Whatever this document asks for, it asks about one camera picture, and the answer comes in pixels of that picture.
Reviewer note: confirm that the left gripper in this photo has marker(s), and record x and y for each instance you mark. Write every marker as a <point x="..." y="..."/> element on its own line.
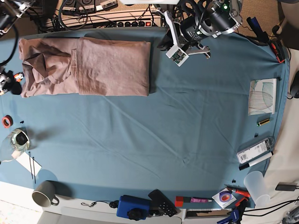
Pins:
<point x="176" y="44"/>

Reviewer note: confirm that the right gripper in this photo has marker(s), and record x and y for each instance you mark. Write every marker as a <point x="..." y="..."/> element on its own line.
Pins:
<point x="7" y="84"/>

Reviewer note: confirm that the mauve T-shirt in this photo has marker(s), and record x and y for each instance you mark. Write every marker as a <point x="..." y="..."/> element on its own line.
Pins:
<point x="86" y="66"/>

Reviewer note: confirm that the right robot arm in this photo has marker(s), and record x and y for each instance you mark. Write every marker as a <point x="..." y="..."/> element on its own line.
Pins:
<point x="10" y="12"/>

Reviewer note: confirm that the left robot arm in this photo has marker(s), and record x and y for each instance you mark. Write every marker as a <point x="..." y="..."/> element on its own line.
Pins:
<point x="196" y="21"/>

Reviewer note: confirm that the orange utility knife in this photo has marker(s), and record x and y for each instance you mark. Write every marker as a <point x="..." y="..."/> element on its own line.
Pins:
<point x="16" y="78"/>

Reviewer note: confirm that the white power strip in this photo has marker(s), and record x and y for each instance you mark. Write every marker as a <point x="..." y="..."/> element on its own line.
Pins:
<point x="143" y="16"/>

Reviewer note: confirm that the red tape roll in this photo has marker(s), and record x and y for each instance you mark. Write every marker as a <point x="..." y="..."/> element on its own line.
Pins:
<point x="7" y="121"/>

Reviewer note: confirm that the white paper card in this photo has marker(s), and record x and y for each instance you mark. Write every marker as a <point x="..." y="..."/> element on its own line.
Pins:
<point x="29" y="163"/>

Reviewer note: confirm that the grey start foot pedal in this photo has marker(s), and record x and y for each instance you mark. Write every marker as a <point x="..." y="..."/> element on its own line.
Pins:
<point x="86" y="6"/>

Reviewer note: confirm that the grey mug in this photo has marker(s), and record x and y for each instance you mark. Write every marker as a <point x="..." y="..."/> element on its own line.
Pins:
<point x="44" y="195"/>

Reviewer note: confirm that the yellow battery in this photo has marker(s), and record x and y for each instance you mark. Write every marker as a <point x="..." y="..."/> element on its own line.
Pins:
<point x="263" y="122"/>

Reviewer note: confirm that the black computer mouse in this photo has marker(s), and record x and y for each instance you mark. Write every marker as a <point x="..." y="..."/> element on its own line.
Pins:
<point x="294" y="89"/>

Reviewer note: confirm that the clear plastic case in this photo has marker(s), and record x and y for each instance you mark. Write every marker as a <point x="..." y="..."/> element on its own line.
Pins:
<point x="255" y="150"/>

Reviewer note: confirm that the white black marker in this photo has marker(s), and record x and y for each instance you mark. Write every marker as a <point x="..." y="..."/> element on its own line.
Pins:
<point x="256" y="161"/>

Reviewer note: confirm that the blue box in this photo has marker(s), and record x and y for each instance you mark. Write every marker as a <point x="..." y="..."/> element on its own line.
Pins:
<point x="133" y="208"/>

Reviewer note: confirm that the red purple glue tube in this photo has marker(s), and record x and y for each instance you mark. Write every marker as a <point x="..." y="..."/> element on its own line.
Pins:
<point x="181" y="200"/>

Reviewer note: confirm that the translucent plastic cup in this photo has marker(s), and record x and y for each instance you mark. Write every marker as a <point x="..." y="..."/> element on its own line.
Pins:
<point x="255" y="185"/>

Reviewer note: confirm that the red black pliers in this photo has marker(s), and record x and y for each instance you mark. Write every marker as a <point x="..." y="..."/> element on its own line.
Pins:
<point x="239" y="191"/>

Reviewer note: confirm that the disc in paper sleeve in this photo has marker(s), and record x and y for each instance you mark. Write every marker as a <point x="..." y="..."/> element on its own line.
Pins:
<point x="224" y="198"/>

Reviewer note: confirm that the black remote control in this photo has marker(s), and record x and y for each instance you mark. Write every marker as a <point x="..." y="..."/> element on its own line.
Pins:
<point x="163" y="203"/>

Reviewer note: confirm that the blue clamp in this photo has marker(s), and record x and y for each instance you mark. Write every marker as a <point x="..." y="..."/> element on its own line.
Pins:
<point x="235" y="216"/>

